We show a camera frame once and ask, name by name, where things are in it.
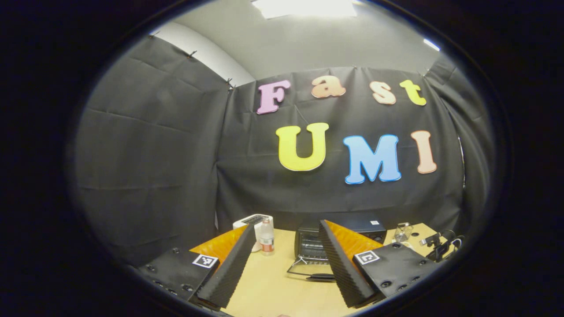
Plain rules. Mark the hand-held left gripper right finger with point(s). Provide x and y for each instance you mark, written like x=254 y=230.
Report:
x=341 y=273

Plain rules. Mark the black backdrop cloth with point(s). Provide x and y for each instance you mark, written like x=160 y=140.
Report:
x=154 y=167

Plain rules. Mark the black electric oven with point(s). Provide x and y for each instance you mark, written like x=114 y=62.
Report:
x=308 y=248

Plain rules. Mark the large ceiling light panel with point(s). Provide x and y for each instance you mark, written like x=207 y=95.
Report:
x=304 y=8

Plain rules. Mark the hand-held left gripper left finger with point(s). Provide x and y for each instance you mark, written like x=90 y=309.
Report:
x=229 y=273

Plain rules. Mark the white toaster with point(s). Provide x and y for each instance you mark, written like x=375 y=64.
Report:
x=251 y=220

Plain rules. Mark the small ceiling light panel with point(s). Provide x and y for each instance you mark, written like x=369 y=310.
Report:
x=432 y=45

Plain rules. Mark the clear bottle with red label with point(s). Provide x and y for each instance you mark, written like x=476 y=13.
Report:
x=266 y=240

